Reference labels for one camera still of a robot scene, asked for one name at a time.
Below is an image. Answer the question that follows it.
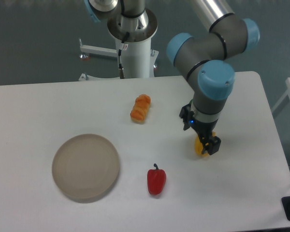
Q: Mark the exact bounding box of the beige round plate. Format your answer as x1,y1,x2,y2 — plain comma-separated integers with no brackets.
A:
52,134,120,203

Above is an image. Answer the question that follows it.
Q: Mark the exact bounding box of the orange braided bread roll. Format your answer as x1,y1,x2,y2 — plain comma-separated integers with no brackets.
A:
130,94,151,123

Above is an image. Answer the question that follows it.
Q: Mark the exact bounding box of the yellow bell pepper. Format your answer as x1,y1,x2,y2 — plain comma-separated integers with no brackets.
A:
194,136,209,158

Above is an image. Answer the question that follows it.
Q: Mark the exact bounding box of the red bell pepper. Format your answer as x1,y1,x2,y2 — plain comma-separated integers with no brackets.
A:
147,163,167,195

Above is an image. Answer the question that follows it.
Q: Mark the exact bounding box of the black grey robot cable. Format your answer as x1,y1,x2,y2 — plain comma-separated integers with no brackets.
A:
117,32,130,79

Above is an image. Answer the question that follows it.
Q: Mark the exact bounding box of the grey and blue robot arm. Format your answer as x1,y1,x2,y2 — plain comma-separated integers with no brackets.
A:
85,0,260,155

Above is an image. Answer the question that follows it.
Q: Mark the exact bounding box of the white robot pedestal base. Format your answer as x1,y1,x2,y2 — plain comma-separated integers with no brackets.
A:
77,8,160,82

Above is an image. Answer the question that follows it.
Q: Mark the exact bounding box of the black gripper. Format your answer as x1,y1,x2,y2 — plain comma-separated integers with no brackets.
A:
179,102,221,155

